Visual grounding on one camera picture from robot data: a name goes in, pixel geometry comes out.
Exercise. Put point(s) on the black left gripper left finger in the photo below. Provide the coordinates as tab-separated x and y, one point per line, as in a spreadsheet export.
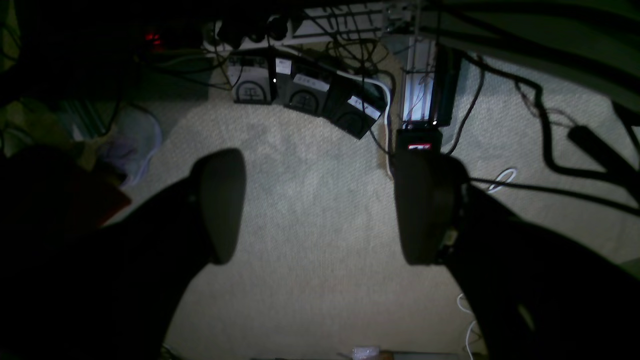
74	289

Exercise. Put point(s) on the black foot pedal left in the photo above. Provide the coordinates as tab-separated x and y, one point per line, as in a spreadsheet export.
250	76

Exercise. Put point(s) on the black foot pedal middle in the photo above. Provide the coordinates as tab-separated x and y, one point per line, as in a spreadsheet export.
301	85

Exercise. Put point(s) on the aluminium table leg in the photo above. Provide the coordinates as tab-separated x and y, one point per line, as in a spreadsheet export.
429	85

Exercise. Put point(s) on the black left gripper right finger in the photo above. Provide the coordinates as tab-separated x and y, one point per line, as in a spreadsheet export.
535	294

